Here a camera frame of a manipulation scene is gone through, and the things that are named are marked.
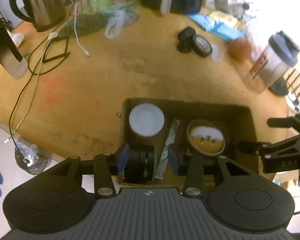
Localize black tape roll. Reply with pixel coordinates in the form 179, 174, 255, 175
193, 34, 213, 57

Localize clear plastic blister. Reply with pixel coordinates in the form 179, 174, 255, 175
211, 44, 223, 61

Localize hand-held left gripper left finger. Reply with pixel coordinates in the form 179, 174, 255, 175
57, 144, 130, 198

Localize black strap loop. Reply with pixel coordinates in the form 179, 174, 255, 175
43, 36, 70, 64

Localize green mesh bag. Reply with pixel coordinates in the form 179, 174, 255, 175
57, 12, 115, 38

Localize brown cardboard box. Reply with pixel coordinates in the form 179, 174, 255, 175
116, 97, 264, 188

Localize steel electric kettle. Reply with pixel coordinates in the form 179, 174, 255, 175
9, 0, 67, 32

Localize green can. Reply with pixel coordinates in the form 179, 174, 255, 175
86, 0, 113, 13

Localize clear shaker bottle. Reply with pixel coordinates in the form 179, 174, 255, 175
242, 31, 300, 94

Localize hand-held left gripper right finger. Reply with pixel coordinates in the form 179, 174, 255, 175
168, 146, 250, 197

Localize white lid jar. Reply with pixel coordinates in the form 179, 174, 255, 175
129, 103, 165, 138

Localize silver stick packet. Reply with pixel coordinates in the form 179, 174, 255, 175
155, 119, 180, 180

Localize blue packet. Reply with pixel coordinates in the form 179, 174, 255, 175
186, 14, 245, 42

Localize black cable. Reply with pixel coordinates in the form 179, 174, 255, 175
9, 30, 73, 140

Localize white power strip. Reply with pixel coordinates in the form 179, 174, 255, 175
9, 32, 25, 48

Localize small black caps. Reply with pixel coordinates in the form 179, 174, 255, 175
177, 27, 197, 53

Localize black cylinder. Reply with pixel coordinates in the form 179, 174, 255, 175
125, 145, 156, 183

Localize orange fruit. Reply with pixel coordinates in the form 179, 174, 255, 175
228, 38, 252, 62

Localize white plastic bag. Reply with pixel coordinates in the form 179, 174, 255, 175
104, 10, 139, 39

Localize white cable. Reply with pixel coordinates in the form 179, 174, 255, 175
74, 0, 91, 58

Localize wooden chair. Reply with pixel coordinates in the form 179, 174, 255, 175
285, 67, 300, 110

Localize yellow packet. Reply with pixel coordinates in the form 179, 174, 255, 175
210, 11, 240, 29

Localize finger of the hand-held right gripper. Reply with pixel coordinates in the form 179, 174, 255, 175
237, 132, 300, 156
267, 114, 300, 133

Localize grey trash bag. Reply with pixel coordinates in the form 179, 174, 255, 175
14, 140, 52, 175

